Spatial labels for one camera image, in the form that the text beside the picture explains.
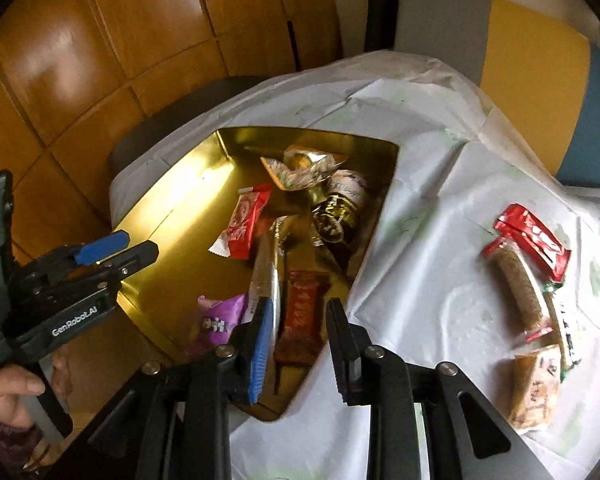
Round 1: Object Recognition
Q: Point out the wooden cabinet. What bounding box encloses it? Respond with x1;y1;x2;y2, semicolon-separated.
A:
0;0;343;411

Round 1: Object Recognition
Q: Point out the white green-print tablecloth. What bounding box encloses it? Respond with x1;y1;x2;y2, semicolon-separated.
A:
109;49;600;480

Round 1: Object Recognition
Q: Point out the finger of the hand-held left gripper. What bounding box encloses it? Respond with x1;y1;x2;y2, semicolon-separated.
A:
17;230;132;277
30;239;160;302

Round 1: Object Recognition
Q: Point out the clear yellow candy packet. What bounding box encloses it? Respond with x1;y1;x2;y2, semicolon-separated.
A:
285;145;348;173
260;156;331;192

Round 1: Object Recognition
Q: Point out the grey yellow blue chair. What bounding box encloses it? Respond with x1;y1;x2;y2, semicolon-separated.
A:
390;0;600;188

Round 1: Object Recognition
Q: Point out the black rolled mat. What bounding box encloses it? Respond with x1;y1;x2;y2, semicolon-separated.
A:
365;0;408;53

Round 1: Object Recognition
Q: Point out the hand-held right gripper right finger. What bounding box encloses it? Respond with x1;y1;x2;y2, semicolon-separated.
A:
326;299;528;480

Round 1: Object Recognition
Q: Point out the orange cake packet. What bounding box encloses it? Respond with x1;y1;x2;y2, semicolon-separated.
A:
509;345;563;433

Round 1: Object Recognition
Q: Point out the sesame bar red-ended wrapper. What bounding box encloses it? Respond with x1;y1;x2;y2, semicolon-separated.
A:
482;237;553;343

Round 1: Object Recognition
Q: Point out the green-edged cracker packet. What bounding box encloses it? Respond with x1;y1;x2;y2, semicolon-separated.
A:
540;280;583;373

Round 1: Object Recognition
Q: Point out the red white wafer packet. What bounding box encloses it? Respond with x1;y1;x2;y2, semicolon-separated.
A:
209;183;273;260

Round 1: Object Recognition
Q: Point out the dark red snack bar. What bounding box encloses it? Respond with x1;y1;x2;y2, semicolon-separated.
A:
272;270;331;366

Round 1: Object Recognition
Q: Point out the brown gold snack packet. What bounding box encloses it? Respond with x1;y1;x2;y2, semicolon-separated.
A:
311;195;363;256

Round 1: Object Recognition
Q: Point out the person's left hand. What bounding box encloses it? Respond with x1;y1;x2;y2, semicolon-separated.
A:
0;365;47;432

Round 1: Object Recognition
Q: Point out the silver stick sachet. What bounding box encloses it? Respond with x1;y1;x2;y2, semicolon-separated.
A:
249;216;287;331

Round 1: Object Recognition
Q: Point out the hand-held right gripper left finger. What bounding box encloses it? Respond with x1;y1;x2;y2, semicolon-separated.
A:
72;296;277;480

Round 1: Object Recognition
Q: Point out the white brown snack packet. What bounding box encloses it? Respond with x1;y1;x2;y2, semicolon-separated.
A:
327;170;373;211

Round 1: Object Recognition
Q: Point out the gold tin box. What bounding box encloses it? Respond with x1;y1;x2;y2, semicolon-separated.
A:
111;127;401;423

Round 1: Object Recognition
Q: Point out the person's left forearm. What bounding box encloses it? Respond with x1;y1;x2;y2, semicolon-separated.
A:
0;402;46;476

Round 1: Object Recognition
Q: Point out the purple snack packet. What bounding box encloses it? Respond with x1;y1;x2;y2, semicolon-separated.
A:
192;294;248;356

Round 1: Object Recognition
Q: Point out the long red wafer packet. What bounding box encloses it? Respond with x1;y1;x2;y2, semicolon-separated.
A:
494;204;571;283

